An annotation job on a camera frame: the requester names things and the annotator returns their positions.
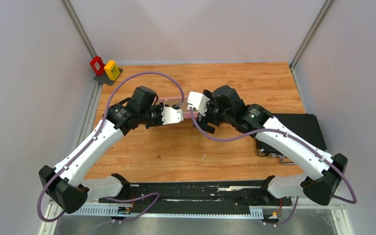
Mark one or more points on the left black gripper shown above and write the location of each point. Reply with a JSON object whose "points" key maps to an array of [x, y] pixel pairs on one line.
{"points": [[158, 107]]}

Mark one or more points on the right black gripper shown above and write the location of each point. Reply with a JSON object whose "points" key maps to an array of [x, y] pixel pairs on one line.
{"points": [[202, 121]]}

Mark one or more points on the wooden picture frame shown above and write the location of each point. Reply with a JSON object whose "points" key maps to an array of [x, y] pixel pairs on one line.
{"points": [[175, 100]]}

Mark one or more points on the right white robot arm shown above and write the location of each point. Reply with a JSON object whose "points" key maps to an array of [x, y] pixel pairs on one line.
{"points": [[323, 173]]}

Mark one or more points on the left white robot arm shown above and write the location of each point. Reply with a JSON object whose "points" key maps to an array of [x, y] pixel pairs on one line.
{"points": [[66, 183]]}

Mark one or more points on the yellow small box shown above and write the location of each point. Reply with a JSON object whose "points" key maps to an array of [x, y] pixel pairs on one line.
{"points": [[112, 70]]}

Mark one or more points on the red small box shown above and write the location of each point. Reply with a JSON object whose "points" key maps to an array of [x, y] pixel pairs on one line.
{"points": [[97, 65]]}

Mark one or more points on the black poker chip case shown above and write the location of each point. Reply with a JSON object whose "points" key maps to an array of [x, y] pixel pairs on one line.
{"points": [[304, 125]]}

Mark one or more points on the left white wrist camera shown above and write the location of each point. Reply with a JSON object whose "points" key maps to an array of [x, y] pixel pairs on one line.
{"points": [[171, 115]]}

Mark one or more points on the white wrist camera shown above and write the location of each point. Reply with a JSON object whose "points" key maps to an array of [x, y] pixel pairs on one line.
{"points": [[197, 101], [171, 115]]}

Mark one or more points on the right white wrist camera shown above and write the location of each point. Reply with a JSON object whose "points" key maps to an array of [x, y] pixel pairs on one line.
{"points": [[197, 101]]}

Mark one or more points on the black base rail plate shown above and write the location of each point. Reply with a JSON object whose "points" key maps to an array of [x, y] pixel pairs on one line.
{"points": [[212, 197]]}

